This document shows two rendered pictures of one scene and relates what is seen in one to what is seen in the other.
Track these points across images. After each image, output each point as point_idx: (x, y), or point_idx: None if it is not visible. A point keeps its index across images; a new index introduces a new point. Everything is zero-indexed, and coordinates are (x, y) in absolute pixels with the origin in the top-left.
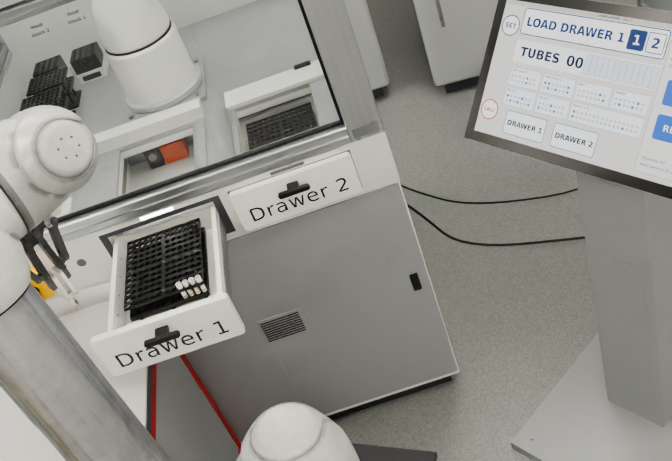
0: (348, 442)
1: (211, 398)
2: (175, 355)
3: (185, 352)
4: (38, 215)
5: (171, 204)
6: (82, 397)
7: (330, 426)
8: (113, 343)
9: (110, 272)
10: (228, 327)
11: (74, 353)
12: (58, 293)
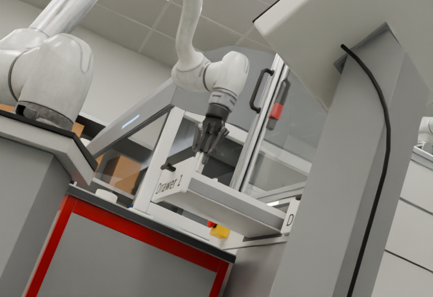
0: (69, 61)
1: None
2: (163, 195)
3: (166, 194)
4: None
5: (278, 198)
6: None
7: (76, 45)
8: (164, 173)
9: (240, 241)
10: (180, 182)
11: None
12: (223, 245)
